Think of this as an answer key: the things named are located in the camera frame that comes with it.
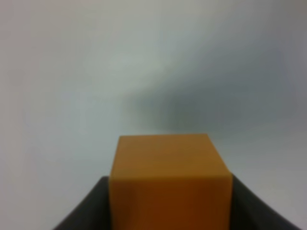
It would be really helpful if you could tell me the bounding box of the orange block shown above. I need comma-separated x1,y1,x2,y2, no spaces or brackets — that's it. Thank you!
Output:
109,134,233,230

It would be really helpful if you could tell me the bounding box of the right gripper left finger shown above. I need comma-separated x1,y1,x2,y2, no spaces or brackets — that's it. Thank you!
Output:
55,176,111,230

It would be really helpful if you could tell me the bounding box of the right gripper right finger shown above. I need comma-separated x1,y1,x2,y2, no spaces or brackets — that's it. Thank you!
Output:
229,176,299,230

